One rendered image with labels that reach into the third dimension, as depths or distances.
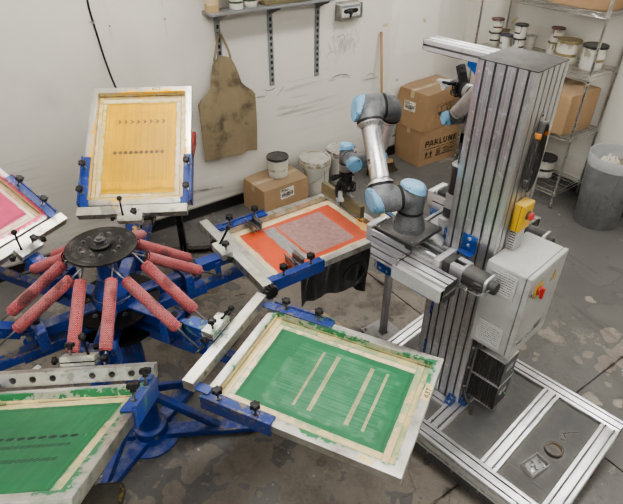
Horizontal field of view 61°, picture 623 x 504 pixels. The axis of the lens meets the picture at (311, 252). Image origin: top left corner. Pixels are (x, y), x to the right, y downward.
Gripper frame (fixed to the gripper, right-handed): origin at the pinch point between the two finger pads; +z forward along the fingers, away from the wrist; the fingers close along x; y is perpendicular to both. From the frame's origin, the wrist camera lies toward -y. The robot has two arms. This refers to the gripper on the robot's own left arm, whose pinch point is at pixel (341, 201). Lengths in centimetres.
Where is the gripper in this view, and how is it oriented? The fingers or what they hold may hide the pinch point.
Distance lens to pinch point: 301.9
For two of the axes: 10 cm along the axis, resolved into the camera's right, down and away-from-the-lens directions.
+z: 0.0, 8.2, 5.8
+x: 8.2, -3.3, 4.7
